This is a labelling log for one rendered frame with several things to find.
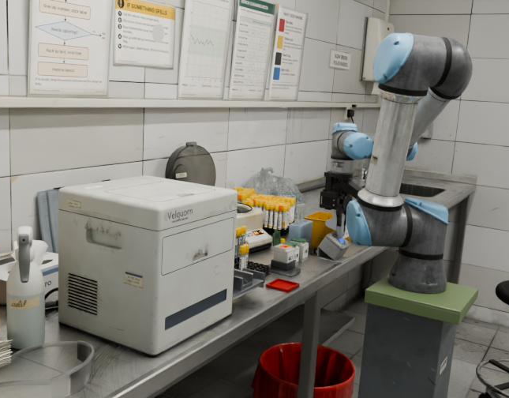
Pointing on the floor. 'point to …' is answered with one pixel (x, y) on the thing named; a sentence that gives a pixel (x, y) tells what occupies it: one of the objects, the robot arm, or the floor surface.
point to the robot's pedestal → (405, 355)
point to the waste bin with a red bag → (267, 377)
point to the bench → (143, 363)
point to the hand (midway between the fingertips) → (342, 235)
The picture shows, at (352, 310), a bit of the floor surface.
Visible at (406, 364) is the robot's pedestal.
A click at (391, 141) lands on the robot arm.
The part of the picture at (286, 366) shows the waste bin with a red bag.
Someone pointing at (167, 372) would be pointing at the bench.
